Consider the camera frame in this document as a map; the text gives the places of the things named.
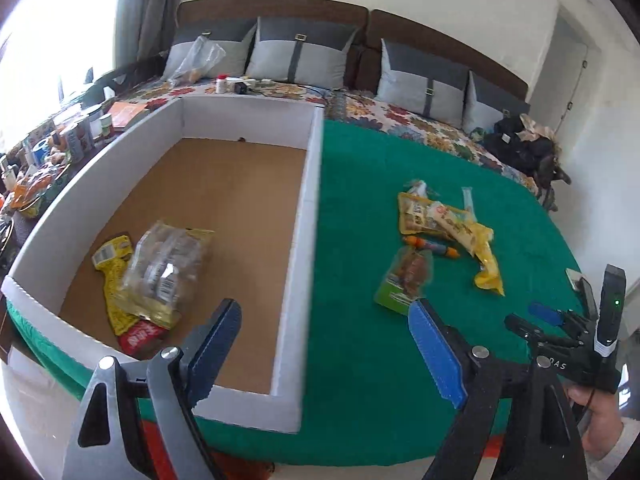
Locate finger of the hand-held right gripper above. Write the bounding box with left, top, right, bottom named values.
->
left=504, top=313, right=581, bottom=351
left=528, top=302, right=591, bottom=333

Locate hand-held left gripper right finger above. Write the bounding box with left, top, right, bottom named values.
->
left=407, top=298, right=586, bottom=480

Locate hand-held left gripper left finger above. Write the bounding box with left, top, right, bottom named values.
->
left=62, top=298, right=243, bottom=480

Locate green snack packet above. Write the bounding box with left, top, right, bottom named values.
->
left=374, top=246, right=435, bottom=314

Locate long yellow white snack packet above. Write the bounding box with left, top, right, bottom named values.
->
left=430, top=202, right=505, bottom=296

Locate yellow window snack packet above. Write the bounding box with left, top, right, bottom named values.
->
left=397, top=191, right=453, bottom=236

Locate white cardboard box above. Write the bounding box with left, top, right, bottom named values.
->
left=0, top=95, right=326, bottom=435

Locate person's right forearm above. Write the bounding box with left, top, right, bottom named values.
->
left=596, top=417, right=640, bottom=480

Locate clear bag of snacks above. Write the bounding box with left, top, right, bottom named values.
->
left=122, top=219, right=216, bottom=328

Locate person's right hand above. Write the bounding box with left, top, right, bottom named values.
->
left=569, top=386, right=627, bottom=461

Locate black phone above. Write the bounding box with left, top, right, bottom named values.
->
left=577, top=277, right=600, bottom=319

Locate red snack packet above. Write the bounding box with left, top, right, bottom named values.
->
left=118, top=319, right=167, bottom=359

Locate yellow snack packet with barcode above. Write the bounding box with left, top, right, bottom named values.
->
left=91, top=234, right=138, bottom=337

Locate green bed cover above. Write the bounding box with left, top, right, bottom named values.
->
left=10, top=120, right=601, bottom=466

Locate black bag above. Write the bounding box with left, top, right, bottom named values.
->
left=482, top=115, right=556, bottom=178

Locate beige cloth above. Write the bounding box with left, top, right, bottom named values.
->
left=517, top=113, right=557, bottom=142

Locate grey two-tone pillow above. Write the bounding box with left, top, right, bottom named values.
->
left=245, top=16, right=359, bottom=89
left=375, top=39, right=472, bottom=129
left=162, top=17, right=257, bottom=82
left=462, top=71, right=531, bottom=134

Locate orange snack bag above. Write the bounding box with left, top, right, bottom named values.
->
left=10, top=170, right=62, bottom=219

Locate floral bedsheet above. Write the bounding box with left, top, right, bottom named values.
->
left=120, top=80, right=543, bottom=196

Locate white door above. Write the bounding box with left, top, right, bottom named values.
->
left=529, top=5, right=599, bottom=127

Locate tin can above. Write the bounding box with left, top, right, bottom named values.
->
left=65, top=122, right=87, bottom=162
left=87, top=105, right=106, bottom=142

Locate orange book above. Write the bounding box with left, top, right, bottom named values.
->
left=109, top=101, right=150, bottom=130

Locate clear plastic bag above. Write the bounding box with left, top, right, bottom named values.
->
left=167, top=36, right=227, bottom=87

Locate brown headboard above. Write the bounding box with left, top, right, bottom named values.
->
left=177, top=0, right=530, bottom=103

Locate grey curtain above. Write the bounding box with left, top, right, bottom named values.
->
left=115, top=0, right=187, bottom=68

